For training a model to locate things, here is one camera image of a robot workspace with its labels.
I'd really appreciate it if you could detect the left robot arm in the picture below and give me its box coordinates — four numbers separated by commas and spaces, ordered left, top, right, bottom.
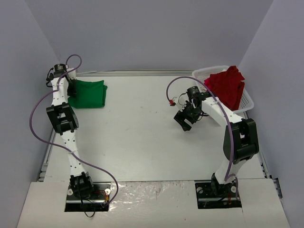
46, 64, 96, 199

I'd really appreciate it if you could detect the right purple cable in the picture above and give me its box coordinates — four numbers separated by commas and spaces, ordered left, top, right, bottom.
165, 76, 239, 200

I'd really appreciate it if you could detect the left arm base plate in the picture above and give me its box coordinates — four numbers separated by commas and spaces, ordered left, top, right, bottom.
65, 182, 111, 212

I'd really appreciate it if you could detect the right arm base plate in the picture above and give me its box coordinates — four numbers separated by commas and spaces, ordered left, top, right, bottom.
195, 180, 242, 209

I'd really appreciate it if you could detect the green t shirt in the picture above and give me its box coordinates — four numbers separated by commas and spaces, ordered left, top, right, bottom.
68, 80, 107, 109

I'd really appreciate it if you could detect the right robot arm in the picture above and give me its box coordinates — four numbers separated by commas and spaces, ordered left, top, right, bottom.
174, 86, 259, 196

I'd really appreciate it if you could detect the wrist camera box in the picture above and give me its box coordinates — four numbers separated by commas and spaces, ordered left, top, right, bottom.
169, 96, 187, 111
66, 68, 76, 80

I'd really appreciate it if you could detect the white plastic basket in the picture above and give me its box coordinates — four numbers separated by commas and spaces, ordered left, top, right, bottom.
192, 65, 254, 114

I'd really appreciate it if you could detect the purple cable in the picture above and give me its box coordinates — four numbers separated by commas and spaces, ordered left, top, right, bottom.
28, 54, 119, 205
165, 76, 239, 200

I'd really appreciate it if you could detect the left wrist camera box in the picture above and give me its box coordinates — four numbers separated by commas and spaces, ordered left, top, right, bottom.
66, 68, 76, 80

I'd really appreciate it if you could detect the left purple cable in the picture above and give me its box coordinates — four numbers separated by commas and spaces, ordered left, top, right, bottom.
28, 54, 119, 205

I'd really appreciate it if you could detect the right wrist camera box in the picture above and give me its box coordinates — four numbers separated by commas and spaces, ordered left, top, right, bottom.
169, 96, 187, 111

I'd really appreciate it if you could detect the red t shirt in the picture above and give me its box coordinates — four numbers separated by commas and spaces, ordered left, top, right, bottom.
204, 66, 245, 111

